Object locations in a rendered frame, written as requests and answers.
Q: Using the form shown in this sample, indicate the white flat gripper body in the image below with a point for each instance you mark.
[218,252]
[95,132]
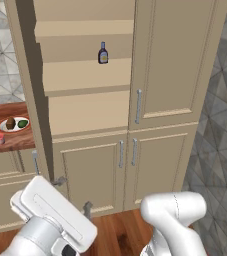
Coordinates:
[55,210]

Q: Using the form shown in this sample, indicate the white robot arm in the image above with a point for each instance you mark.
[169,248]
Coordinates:
[175,216]

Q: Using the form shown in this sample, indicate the low beige cabinet door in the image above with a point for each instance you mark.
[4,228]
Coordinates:
[158,166]
[88,173]

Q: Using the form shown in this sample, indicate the beige counter cabinet door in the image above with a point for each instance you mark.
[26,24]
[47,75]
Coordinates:
[0,206]

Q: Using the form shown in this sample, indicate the beige counter drawer front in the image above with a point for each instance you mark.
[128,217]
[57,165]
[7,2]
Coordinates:
[1,164]

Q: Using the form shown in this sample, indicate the green avocado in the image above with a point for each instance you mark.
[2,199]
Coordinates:
[23,124]

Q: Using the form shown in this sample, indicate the tall beige cabinet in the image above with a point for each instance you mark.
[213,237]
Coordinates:
[85,110]

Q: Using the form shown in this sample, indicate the brown bread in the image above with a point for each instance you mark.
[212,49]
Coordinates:
[10,123]

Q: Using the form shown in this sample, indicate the white plate with red rim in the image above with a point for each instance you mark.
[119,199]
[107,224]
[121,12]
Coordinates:
[2,126]

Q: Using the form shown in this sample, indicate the open beige cabinet door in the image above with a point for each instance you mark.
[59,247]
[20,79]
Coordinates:
[35,83]

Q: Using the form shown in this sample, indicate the beige cabinet shelf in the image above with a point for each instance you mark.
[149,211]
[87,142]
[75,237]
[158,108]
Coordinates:
[81,76]
[81,28]

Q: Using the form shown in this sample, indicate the tall closed beige cabinet door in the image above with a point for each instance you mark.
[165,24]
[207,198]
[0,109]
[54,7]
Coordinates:
[175,60]

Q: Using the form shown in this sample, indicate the dark bottle with yellow label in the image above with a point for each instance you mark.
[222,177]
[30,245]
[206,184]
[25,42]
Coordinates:
[103,53]

